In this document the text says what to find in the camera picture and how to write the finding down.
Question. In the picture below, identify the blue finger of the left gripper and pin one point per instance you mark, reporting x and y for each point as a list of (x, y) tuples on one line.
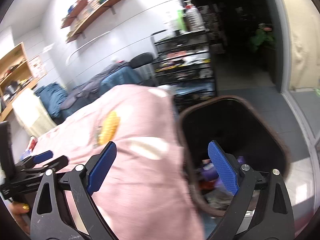
[(37, 159)]

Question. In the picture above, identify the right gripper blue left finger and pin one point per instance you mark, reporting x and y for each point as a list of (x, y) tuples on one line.
[(98, 167)]

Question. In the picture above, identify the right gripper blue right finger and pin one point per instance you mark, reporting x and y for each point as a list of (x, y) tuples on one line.
[(225, 170)]

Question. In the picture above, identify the purple plastic bag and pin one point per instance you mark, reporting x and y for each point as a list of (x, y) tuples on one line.
[(209, 173)]

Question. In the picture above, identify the yellow corrugated trash piece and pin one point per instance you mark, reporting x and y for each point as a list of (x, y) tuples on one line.
[(109, 128)]

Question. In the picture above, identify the dark brown trash bin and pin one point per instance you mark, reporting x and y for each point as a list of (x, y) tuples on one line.
[(239, 130)]

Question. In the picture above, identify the person's left hand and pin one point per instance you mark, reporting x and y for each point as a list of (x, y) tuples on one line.
[(18, 210)]

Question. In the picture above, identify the pink polka dot blanket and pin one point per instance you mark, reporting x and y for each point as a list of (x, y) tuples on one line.
[(144, 195)]

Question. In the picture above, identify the blue towel pile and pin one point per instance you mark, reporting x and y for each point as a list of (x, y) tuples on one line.
[(52, 96)]

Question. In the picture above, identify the wooden cabinet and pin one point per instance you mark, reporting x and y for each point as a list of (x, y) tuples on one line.
[(16, 76)]

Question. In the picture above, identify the grey cloth on bed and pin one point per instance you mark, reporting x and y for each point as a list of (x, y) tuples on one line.
[(92, 85)]

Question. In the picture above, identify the blue covered massage bed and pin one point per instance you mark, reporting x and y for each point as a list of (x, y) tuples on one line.
[(125, 75)]

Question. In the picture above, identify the black round stool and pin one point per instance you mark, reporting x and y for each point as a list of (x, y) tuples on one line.
[(141, 60)]

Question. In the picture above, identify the potted green plant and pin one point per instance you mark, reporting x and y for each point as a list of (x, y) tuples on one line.
[(264, 37)]

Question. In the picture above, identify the green bottle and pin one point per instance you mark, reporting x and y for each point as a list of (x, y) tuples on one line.
[(180, 21)]

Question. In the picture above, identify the clear ribbed bottle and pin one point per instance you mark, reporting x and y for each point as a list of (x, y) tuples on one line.
[(194, 17)]

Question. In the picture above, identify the black wire shelf cart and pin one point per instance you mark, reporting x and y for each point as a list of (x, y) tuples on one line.
[(184, 66)]

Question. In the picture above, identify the wooden wall shelves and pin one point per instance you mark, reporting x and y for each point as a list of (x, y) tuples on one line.
[(83, 13)]

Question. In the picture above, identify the grey door frame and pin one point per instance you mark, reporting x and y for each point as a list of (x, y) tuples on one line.
[(281, 29)]

